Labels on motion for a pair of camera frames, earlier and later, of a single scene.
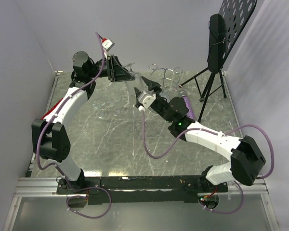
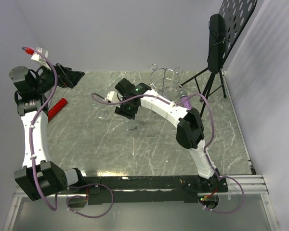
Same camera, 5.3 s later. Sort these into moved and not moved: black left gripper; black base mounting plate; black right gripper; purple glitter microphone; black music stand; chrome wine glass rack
Moved: black right gripper; black left gripper
Not moved: chrome wine glass rack; black base mounting plate; black music stand; purple glitter microphone
